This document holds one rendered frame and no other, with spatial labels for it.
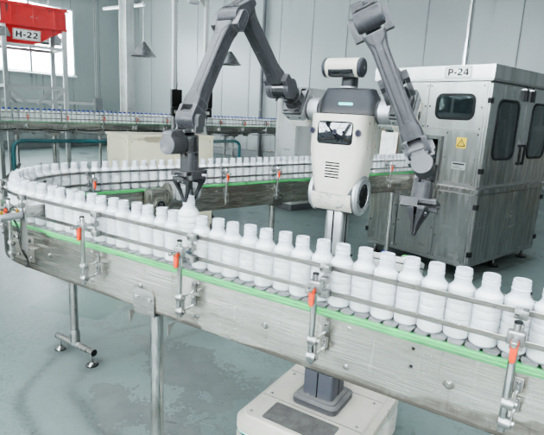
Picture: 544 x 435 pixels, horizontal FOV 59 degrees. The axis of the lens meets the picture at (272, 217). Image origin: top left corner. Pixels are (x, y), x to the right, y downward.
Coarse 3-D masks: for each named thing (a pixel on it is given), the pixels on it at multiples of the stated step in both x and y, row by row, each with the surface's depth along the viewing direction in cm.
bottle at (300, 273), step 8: (296, 240) 130; (304, 240) 128; (296, 248) 130; (304, 248) 129; (296, 256) 129; (304, 256) 128; (296, 264) 129; (304, 264) 129; (296, 272) 129; (304, 272) 129; (296, 280) 130; (304, 280) 130; (296, 288) 130; (296, 296) 131; (304, 296) 131
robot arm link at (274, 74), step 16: (240, 0) 160; (224, 16) 153; (256, 16) 163; (256, 32) 164; (256, 48) 169; (272, 64) 175; (272, 80) 180; (288, 80) 181; (272, 96) 186; (288, 96) 183
